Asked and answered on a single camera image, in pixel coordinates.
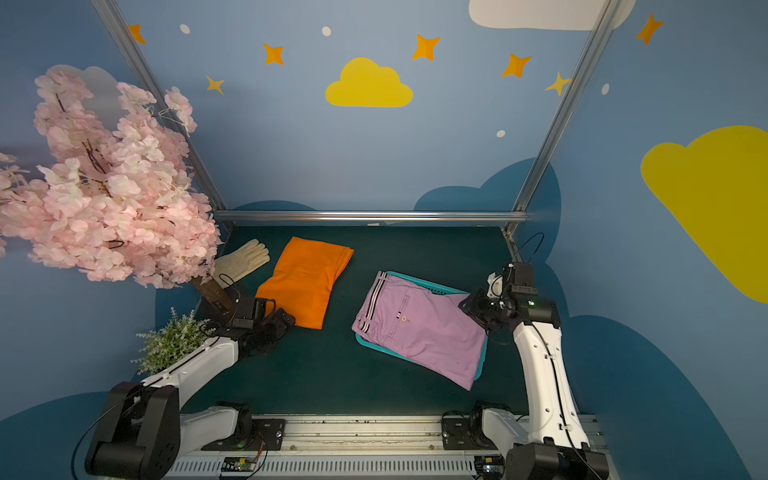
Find purple pants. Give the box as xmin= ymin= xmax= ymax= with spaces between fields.
xmin=351 ymin=271 xmax=488 ymax=392

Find orange pants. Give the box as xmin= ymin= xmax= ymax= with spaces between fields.
xmin=256 ymin=237 xmax=354 ymax=330

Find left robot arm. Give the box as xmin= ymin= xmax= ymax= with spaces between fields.
xmin=82 ymin=298 xmax=296 ymax=479

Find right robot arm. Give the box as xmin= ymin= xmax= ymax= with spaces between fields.
xmin=459 ymin=262 xmax=610 ymax=479

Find cream work glove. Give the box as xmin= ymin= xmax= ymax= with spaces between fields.
xmin=213 ymin=239 xmax=270 ymax=288

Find small green potted plant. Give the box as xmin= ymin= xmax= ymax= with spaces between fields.
xmin=132 ymin=308 xmax=212 ymax=375

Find left green circuit board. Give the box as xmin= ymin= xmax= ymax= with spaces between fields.
xmin=220 ymin=457 xmax=260 ymax=476

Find green circuit board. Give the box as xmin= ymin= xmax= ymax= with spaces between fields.
xmin=473 ymin=455 xmax=505 ymax=480
xmin=220 ymin=457 xmax=260 ymax=476

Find right green circuit board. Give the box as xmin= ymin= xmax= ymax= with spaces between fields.
xmin=473 ymin=455 xmax=505 ymax=480

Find pink cherry blossom tree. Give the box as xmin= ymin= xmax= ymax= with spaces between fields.
xmin=1 ymin=68 xmax=221 ymax=289

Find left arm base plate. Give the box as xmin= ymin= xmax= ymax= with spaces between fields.
xmin=201 ymin=417 xmax=287 ymax=451

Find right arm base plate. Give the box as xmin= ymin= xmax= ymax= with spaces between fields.
xmin=440 ymin=416 xmax=496 ymax=451

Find aluminium frame back bar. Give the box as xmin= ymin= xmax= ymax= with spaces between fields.
xmin=214 ymin=210 xmax=527 ymax=224

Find aluminium front rail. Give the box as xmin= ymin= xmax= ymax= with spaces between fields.
xmin=98 ymin=413 xmax=619 ymax=480

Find aluminium frame right post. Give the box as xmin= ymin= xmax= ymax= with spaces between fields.
xmin=503 ymin=0 xmax=624 ymax=241

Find aluminium frame post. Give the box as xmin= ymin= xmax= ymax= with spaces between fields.
xmin=503 ymin=0 xmax=624 ymax=241
xmin=89 ymin=0 xmax=232 ymax=232

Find aluminium frame left post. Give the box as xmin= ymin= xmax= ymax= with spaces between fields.
xmin=89 ymin=0 xmax=232 ymax=232

